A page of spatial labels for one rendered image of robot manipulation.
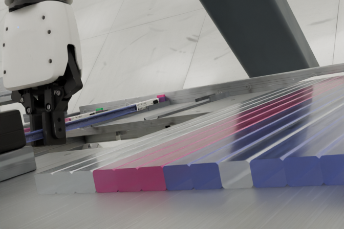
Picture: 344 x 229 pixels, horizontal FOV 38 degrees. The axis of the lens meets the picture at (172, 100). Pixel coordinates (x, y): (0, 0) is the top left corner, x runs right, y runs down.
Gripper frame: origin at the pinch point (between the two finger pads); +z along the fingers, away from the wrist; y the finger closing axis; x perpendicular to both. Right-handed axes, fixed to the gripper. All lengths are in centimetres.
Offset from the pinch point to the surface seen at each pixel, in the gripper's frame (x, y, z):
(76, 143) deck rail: 23.7, -18.9, 1.5
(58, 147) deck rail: 19.2, -18.9, 2.1
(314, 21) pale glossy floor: 140, -9, -37
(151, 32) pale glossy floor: 149, -89, -50
